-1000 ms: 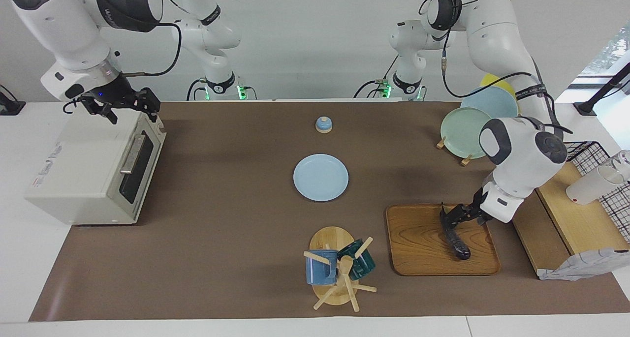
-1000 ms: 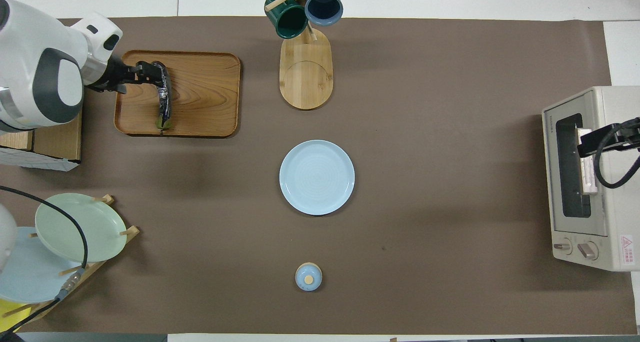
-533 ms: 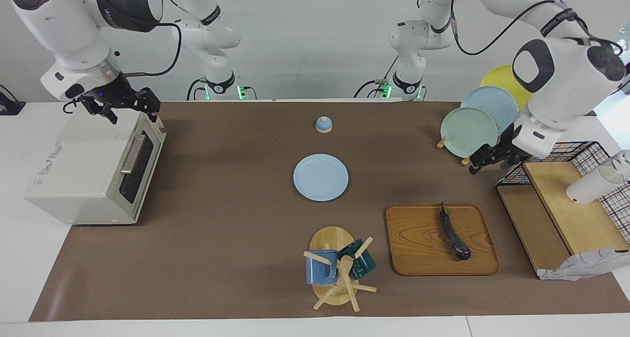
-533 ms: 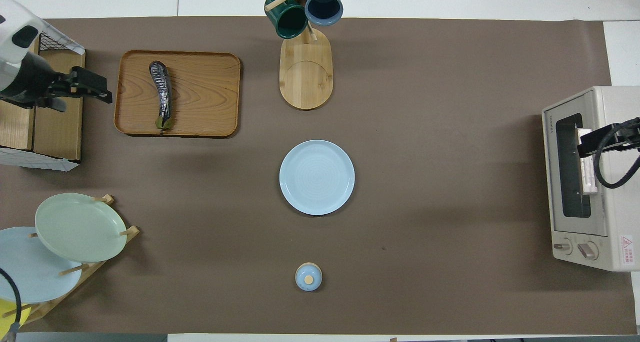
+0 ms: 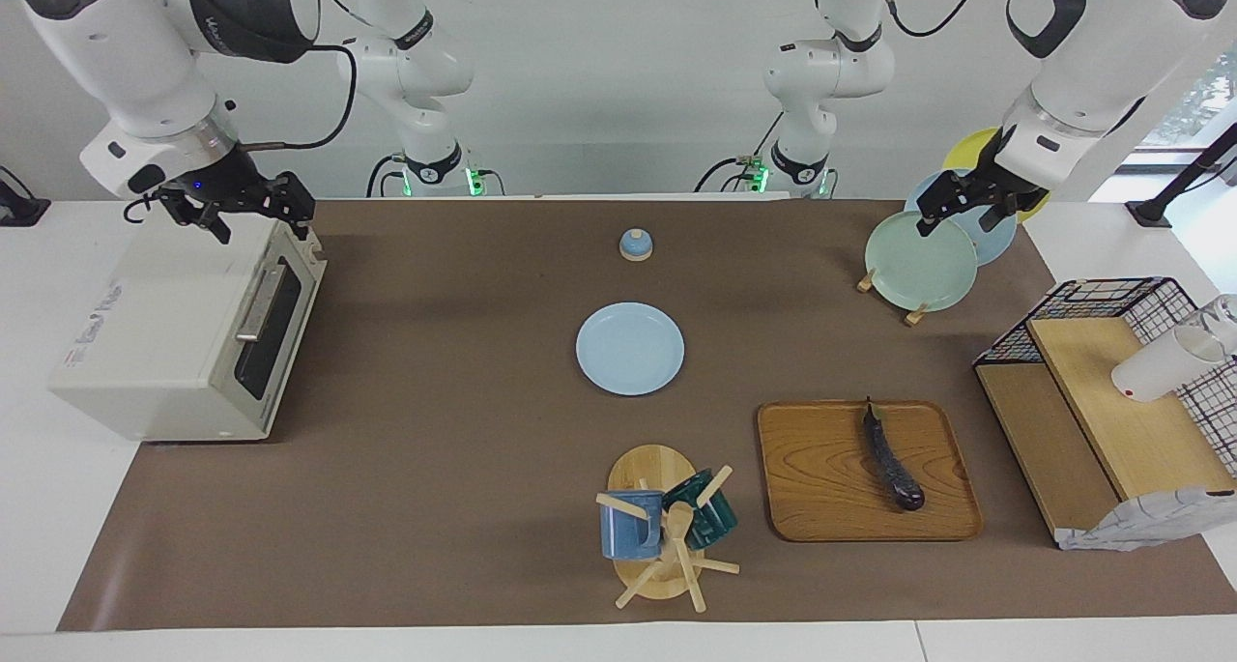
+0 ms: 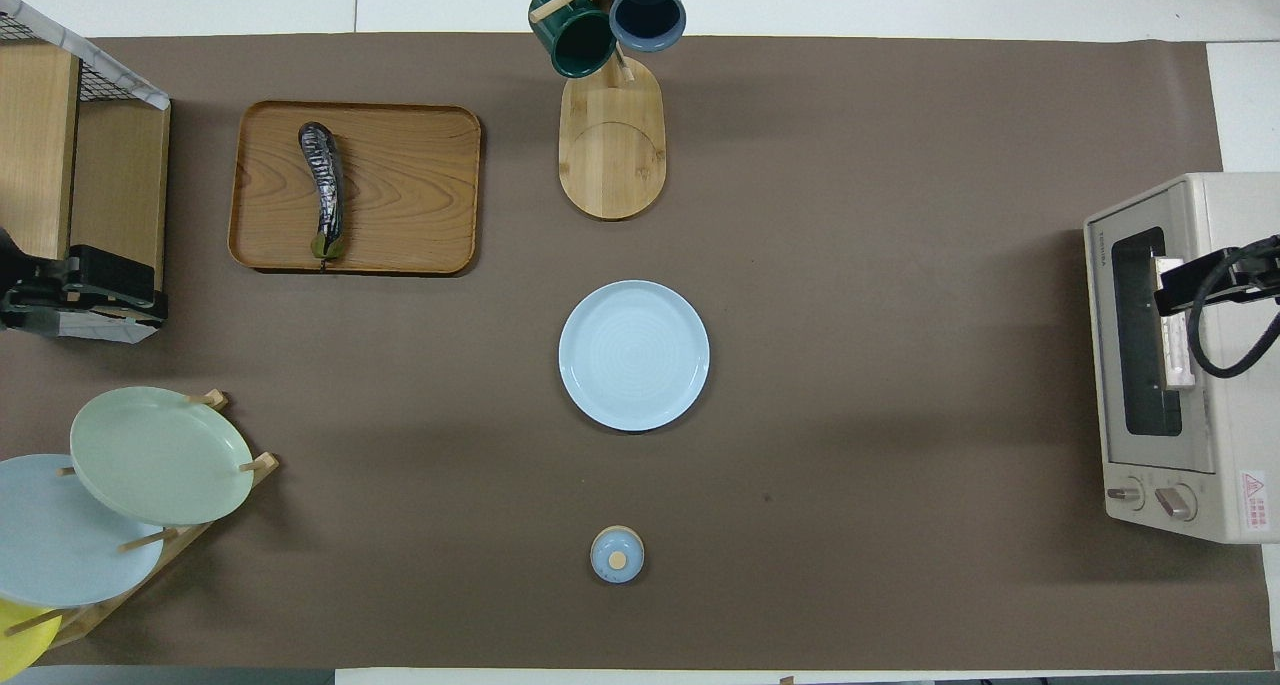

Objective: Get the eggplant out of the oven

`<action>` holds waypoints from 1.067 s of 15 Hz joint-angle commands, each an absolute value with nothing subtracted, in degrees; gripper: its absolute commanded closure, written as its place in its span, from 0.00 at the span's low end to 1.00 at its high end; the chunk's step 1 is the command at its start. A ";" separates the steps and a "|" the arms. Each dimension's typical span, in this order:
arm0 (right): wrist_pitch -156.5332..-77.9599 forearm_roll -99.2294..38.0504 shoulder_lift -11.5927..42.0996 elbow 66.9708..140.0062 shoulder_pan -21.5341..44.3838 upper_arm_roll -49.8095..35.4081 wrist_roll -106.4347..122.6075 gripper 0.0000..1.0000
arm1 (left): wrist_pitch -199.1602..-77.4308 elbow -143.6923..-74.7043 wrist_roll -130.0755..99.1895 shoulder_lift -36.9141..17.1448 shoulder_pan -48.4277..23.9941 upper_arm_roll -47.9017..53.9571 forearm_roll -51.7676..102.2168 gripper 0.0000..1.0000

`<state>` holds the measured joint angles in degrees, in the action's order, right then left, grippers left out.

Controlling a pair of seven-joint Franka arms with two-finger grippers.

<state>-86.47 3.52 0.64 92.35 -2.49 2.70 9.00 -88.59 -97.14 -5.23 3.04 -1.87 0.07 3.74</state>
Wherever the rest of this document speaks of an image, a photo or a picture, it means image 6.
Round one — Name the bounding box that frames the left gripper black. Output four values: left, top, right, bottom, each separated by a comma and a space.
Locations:
0, 245, 168, 328

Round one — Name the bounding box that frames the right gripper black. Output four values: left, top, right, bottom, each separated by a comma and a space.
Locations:
1154, 235, 1280, 317

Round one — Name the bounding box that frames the white toaster oven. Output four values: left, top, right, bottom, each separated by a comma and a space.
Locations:
1083, 172, 1280, 546

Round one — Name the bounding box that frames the dark purple eggplant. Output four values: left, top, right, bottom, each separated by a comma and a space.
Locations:
297, 121, 349, 265

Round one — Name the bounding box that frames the light blue ridged plate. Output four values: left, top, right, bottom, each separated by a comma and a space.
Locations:
558, 280, 712, 433

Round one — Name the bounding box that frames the wooden stepped shelf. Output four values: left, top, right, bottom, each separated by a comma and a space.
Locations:
0, 35, 171, 344

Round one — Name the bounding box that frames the pale green plate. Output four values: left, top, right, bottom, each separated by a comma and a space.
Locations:
70, 386, 255, 526

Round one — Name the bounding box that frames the marble pattern sheet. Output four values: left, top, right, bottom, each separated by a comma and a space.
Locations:
0, 0, 171, 112

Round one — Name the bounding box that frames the light blue racked plate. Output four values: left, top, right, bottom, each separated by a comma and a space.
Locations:
0, 454, 166, 608

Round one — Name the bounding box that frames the wooden plate rack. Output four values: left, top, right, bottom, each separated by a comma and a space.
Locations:
0, 390, 280, 651

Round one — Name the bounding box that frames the wooden serving tray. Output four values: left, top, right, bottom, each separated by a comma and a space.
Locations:
228, 100, 483, 276

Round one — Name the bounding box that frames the yellow plate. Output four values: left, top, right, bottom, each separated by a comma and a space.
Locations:
0, 597, 61, 681

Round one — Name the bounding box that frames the brown table mat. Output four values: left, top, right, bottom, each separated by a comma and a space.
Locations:
0, 32, 1276, 672

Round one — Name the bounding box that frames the wooden mug tree stand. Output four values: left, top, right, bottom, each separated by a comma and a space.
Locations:
530, 0, 691, 222

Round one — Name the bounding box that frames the dark green mug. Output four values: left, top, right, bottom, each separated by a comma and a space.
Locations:
528, 0, 618, 79

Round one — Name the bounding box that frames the small blue lidded jar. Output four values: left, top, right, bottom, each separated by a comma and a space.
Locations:
590, 525, 646, 584

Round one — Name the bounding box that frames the blue mug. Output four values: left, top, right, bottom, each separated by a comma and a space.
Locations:
608, 0, 688, 53

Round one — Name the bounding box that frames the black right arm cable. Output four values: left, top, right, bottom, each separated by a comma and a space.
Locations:
1186, 249, 1280, 379

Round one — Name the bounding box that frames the black wire mesh basket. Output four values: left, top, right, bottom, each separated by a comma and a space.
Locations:
0, 13, 107, 103

